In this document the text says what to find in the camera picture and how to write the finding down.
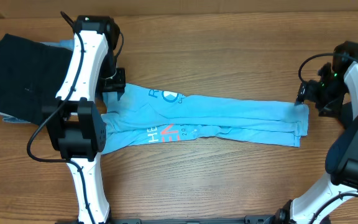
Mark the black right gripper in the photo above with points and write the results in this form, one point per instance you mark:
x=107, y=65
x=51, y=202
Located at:
x=307, y=92

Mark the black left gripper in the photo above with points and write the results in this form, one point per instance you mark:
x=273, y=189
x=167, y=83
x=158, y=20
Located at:
x=119, y=84

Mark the light blue printed t-shirt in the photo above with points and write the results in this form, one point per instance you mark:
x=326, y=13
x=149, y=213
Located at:
x=148, y=116

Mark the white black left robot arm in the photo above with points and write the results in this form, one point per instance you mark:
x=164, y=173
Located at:
x=73, y=122

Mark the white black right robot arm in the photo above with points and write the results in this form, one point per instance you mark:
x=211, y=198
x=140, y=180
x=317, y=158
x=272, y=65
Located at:
x=339, y=183

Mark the folded light blue garment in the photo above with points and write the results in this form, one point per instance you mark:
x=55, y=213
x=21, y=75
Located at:
x=62, y=44

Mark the folded black garment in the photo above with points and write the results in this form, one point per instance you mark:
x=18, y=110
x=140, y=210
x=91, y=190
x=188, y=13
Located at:
x=31, y=73

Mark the folded grey garment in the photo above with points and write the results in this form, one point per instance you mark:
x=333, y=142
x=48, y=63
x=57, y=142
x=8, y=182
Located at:
x=11, y=119

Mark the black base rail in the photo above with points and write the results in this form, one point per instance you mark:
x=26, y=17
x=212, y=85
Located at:
x=191, y=221

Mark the cardboard back wall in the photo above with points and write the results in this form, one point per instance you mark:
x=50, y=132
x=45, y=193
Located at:
x=52, y=8

